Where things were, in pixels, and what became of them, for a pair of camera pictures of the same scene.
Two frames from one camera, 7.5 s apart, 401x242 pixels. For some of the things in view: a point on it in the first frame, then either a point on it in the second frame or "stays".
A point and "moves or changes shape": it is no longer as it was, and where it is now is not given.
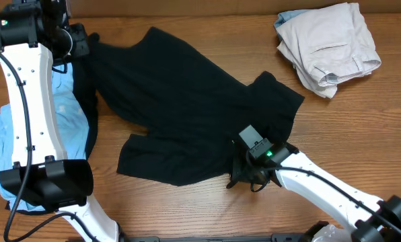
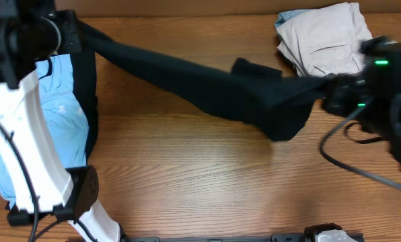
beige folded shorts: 329,46 stays
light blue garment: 73,127 stays
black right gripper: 237,173 -> 339,85
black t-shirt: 187,108 moves or changes shape
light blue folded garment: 284,16 stays
